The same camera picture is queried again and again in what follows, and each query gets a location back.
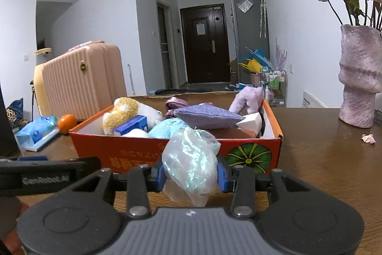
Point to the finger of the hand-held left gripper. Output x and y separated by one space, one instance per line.
32 158

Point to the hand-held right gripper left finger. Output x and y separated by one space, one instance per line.
158 175

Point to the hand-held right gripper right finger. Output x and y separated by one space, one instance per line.
223 175

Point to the orange cardboard box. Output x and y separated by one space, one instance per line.
143 156

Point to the iridescent clear plastic bag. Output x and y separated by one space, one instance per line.
191 162

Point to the light blue plush toy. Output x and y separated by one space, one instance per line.
167 128

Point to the white roll with blue label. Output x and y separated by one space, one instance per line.
131 125

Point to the white wedge sponge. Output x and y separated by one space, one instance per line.
249 122

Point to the yellow and white plush toy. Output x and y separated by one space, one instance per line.
125 113

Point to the purple satin scrunchie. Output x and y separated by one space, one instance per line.
174 104

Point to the blue tissue pack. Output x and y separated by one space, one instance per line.
35 132

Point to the black paper bag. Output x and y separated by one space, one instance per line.
7 123

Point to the orange fruit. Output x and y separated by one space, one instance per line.
67 123

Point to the blue fabric bag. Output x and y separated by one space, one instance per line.
18 107

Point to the pink ribbed suitcase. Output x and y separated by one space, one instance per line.
83 81

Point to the pink bucket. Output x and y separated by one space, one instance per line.
256 78

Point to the brown cardboard box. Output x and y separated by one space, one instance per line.
234 69

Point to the blue and yellow clutter pile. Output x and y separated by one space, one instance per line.
255 59

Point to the dark brown entrance door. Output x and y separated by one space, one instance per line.
206 52

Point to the white paper notice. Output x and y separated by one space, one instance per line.
201 28

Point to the fallen pink petal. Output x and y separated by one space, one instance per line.
368 138

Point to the white hanging umbrella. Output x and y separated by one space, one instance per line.
262 16

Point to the purple textured vase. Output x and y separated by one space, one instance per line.
361 75

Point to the plastic bag on refrigerator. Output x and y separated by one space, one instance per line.
245 5

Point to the white wall heater box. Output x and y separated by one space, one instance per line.
313 100

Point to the white wall outlet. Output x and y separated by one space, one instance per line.
291 68

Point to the side room door frame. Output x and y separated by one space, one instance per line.
164 46

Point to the purple wall decoration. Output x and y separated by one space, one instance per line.
281 54

